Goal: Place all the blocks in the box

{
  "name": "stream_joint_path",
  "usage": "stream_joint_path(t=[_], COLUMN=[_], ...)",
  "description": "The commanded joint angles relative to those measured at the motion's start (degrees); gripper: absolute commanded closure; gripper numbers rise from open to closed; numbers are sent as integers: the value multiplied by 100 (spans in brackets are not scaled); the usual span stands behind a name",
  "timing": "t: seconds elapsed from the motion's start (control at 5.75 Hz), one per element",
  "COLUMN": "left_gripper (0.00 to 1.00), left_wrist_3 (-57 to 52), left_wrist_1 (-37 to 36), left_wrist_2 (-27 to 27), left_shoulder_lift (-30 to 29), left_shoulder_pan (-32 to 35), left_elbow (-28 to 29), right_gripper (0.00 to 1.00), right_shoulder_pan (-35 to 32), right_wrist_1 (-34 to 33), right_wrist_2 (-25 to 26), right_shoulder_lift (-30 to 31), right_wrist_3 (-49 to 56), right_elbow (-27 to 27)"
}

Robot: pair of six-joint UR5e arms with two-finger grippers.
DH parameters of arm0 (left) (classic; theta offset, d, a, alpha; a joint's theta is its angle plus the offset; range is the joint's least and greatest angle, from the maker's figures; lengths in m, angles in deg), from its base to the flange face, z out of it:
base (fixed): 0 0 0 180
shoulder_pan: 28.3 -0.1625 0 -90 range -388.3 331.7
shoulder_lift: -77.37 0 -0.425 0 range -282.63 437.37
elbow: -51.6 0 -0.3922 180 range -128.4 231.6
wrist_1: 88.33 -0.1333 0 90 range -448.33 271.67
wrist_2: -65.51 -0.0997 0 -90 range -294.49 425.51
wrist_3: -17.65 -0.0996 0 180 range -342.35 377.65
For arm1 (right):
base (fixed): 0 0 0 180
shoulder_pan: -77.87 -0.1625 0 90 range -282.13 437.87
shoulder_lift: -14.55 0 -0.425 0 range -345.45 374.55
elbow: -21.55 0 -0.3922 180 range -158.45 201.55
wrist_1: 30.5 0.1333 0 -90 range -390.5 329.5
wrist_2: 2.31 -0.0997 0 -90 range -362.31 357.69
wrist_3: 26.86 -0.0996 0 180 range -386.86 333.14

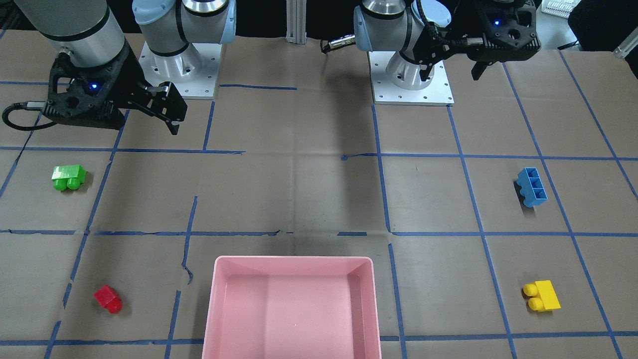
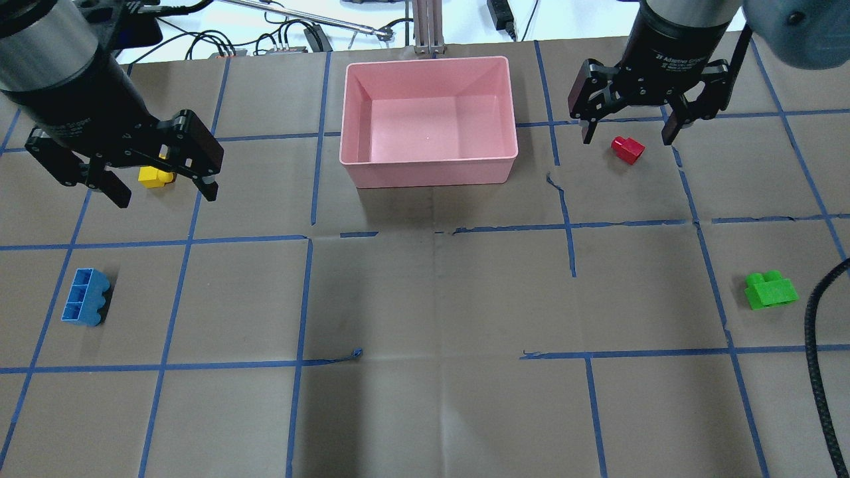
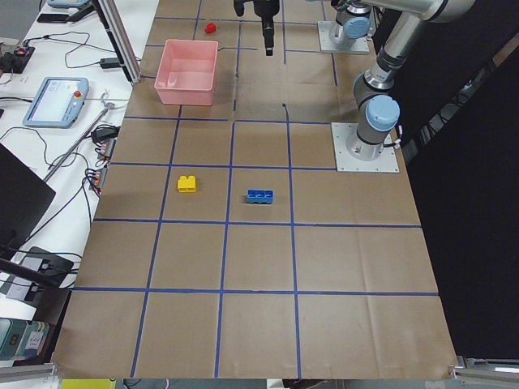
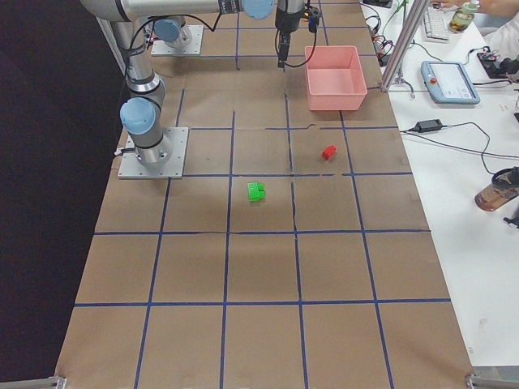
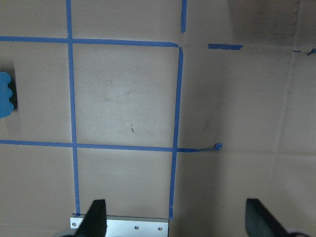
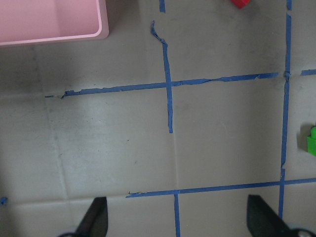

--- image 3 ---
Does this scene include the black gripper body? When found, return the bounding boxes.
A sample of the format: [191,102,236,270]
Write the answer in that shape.
[233,0,280,19]

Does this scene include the blue long toy block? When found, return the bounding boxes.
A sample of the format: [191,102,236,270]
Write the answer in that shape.
[246,189,274,204]

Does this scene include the yellow toy block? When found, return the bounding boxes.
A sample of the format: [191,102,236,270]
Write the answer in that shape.
[177,175,197,193]

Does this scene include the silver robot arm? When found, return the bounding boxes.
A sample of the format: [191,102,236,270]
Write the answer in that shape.
[331,1,474,161]
[329,0,372,45]

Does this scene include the pink plastic box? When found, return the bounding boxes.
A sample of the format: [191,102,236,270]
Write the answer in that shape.
[154,39,219,106]

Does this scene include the red small toy block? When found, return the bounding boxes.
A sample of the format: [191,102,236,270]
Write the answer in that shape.
[205,23,217,33]

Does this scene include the black power adapter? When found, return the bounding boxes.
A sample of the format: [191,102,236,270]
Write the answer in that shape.
[99,58,121,69]

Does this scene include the metal rod tool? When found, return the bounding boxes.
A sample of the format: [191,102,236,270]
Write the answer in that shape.
[43,89,115,182]

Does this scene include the black smartphone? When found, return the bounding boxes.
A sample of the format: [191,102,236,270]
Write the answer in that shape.
[36,14,69,24]

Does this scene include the blue teach pendant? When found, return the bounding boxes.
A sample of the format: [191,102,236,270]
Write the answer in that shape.
[23,77,89,129]

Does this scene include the brown paper table cover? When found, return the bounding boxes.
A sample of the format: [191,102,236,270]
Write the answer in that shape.
[53,1,456,380]

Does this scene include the black monitor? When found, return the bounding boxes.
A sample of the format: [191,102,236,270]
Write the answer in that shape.
[1,145,56,260]

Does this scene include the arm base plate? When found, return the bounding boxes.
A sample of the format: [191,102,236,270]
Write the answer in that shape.
[317,21,370,55]
[331,122,400,173]

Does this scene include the aluminium frame post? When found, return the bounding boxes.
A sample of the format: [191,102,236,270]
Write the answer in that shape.
[92,0,142,85]

